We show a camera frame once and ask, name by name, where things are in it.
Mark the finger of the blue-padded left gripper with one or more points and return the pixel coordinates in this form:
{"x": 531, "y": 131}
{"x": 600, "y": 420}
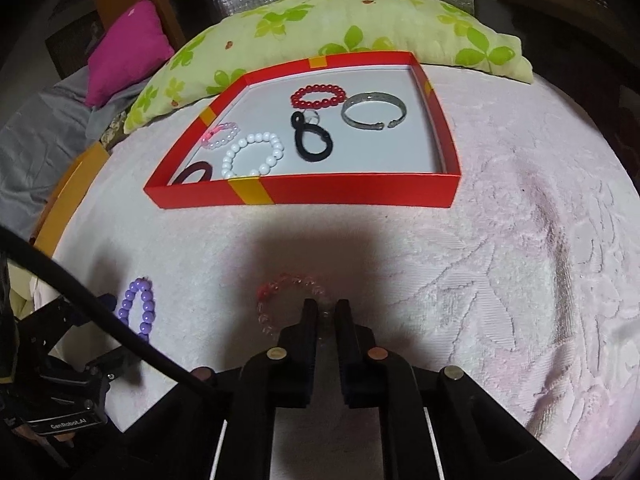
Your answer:
{"x": 108, "y": 301}

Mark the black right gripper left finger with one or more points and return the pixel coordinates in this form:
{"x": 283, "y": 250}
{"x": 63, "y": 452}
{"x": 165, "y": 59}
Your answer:
{"x": 283, "y": 375}

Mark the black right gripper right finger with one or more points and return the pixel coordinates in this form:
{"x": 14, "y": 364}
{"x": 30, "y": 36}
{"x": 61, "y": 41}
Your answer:
{"x": 371, "y": 376}

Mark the grey bed sheet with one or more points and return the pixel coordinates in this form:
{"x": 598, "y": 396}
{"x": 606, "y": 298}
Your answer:
{"x": 40, "y": 141}

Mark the pink textured blanket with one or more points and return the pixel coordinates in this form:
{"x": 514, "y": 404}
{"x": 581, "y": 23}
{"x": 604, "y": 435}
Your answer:
{"x": 529, "y": 281}

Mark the red cardboard tray box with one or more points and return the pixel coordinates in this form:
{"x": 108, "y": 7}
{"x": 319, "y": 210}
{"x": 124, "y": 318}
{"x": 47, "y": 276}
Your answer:
{"x": 276, "y": 137}

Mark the magenta cushion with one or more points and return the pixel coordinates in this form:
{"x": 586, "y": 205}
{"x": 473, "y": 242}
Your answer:
{"x": 132, "y": 49}

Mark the silver metal bangle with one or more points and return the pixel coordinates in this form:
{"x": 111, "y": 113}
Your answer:
{"x": 373, "y": 111}

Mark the green floral pillow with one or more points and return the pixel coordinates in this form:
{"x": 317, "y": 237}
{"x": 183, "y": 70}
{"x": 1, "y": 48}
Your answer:
{"x": 434, "y": 31}

